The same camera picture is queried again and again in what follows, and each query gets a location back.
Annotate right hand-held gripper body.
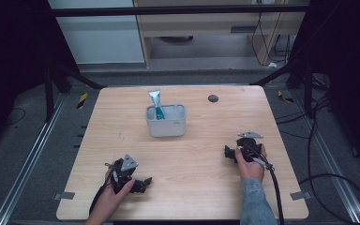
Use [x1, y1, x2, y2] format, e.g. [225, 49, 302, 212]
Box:
[235, 130, 264, 163]

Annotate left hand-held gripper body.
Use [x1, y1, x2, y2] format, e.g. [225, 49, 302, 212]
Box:
[104, 154, 139, 195]

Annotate white plastic container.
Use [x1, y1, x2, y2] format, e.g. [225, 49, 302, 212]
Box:
[144, 103, 188, 139]

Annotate white and teal toothpaste tube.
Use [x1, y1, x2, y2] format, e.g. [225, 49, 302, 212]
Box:
[147, 89, 166, 121]

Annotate person's right hand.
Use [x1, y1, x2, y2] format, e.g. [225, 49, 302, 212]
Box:
[234, 143, 268, 183]

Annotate person's left hand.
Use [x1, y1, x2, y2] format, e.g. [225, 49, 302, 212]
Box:
[96, 169, 136, 212]

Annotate yellow black hazard tape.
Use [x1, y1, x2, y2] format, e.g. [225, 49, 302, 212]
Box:
[277, 89, 294, 104]
[76, 92, 89, 110]

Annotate black metal stand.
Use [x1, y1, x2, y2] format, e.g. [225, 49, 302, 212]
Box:
[248, 59, 315, 118]
[42, 60, 107, 124]

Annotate dark curtain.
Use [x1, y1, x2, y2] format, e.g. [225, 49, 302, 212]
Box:
[0, 0, 82, 154]
[289, 0, 360, 173]

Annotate light wooden desk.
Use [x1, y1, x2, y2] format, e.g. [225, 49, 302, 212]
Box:
[132, 0, 309, 69]

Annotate white cabinet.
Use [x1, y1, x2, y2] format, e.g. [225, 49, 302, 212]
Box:
[47, 0, 146, 66]

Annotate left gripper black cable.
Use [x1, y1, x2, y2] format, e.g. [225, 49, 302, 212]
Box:
[89, 180, 113, 217]

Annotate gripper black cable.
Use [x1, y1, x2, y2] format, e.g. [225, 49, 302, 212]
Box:
[89, 180, 113, 217]
[252, 156, 286, 225]

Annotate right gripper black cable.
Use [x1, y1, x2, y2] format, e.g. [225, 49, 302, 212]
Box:
[252, 156, 286, 225]

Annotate black floor cable loop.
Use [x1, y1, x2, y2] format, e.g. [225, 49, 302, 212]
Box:
[275, 93, 360, 225]

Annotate grey metal table bracket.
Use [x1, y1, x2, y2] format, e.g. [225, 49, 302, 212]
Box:
[290, 190, 312, 202]
[53, 191, 76, 202]

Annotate aluminium floor rail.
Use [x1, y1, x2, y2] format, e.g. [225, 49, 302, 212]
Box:
[0, 93, 68, 225]
[290, 89, 360, 225]

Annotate black hanging desk cables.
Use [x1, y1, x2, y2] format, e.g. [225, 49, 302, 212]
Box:
[250, 11, 296, 68]

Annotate thin black floor cable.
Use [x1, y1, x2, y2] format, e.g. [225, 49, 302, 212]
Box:
[4, 107, 27, 127]

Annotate black horizontal frame bar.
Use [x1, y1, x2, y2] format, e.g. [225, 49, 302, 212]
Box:
[48, 4, 309, 18]

